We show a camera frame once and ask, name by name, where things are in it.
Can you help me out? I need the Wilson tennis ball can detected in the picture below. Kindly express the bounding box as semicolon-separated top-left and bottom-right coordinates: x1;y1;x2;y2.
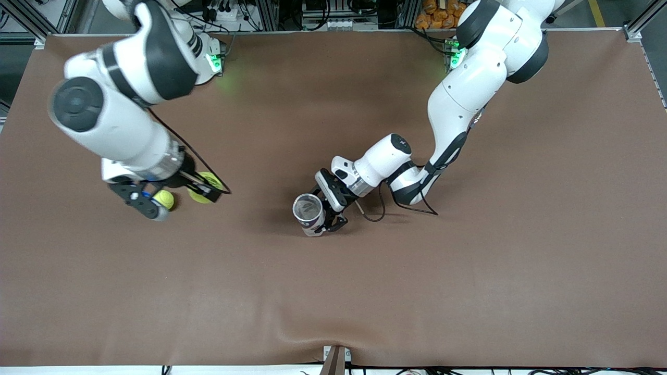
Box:
292;193;330;238

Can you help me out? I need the white power strip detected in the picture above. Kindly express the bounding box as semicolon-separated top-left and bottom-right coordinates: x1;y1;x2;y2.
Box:
201;0;248;24

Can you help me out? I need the aluminium frame profile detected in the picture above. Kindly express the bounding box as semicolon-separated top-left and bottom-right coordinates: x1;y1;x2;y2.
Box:
0;0;79;50
623;0;667;110

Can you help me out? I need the orange packaged goods pile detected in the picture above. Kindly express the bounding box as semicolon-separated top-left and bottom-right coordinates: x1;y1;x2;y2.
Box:
415;0;467;30

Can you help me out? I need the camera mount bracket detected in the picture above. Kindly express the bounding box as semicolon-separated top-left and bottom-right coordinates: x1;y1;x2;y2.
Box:
319;345;351;375

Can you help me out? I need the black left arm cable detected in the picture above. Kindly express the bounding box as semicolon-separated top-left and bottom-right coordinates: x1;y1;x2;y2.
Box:
360;104;488;222

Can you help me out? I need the yellow Roland Garros tennis ball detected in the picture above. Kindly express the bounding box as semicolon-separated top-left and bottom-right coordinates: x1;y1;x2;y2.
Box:
187;171;224;205

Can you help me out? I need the white terminal block strip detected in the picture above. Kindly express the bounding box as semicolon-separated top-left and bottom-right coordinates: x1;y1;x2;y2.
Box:
304;17;365;31

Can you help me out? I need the aluminium frame post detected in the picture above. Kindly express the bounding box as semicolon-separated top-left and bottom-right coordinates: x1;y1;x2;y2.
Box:
255;0;279;31
399;0;420;29

